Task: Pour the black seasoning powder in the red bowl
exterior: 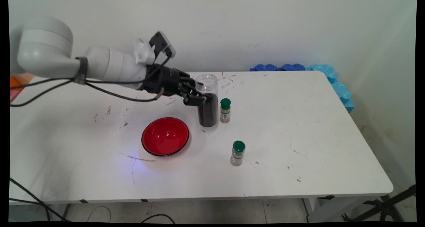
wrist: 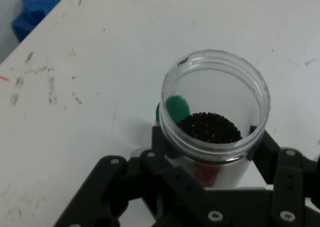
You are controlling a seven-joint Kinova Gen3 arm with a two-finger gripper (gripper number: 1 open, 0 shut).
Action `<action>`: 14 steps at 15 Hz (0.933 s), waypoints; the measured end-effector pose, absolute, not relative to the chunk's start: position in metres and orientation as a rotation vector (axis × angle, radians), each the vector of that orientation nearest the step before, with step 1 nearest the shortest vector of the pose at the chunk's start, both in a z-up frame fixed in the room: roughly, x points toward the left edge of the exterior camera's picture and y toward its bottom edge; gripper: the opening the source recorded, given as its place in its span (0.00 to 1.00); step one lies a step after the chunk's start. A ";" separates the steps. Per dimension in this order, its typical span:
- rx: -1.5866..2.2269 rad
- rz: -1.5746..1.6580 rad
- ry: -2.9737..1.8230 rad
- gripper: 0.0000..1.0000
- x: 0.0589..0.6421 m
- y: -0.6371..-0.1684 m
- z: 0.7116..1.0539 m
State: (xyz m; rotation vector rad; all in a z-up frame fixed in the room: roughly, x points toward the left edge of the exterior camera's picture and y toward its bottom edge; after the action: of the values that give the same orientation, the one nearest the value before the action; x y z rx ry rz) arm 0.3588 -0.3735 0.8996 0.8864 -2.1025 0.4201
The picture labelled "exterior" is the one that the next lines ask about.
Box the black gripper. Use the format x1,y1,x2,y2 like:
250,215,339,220
141,65,207,106

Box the black floor cable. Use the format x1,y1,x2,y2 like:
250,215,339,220
141,214,176,223
10,177,68,221
10,198,51,221

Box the black tripod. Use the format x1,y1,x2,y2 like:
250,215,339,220
342,184,416,222

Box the thin grey cable loop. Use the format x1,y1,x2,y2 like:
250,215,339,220
87,206,112,223

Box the black velcro strap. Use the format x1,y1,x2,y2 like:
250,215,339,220
74,57,89,85

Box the white table leg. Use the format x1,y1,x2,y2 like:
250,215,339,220
50,204,71,221
303,197,366,223

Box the thin black camera cable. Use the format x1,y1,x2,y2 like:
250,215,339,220
10,54,174,90

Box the red bowl with black rim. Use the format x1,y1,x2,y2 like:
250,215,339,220
141,117,190,157

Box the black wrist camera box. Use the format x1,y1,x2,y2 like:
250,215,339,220
148,31,177,59

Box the clear jar with dark seeds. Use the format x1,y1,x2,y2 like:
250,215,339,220
195,74,219,128

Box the green-capped spice bottle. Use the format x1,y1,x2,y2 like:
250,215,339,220
230,141,246,167
220,98,231,124

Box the orange foam block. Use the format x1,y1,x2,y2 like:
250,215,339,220
10,74,34,90

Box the light blue foam tile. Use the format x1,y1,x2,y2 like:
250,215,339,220
305,64,355,114

